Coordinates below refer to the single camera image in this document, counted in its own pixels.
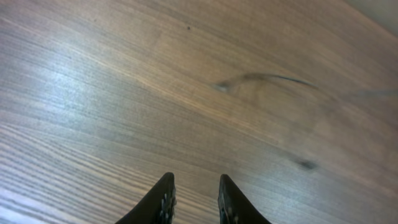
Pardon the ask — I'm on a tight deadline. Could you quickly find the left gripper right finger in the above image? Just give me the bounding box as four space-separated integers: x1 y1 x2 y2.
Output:
218 174 271 224

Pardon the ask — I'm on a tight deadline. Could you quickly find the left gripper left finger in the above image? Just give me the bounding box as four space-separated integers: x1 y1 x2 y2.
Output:
116 172 176 224

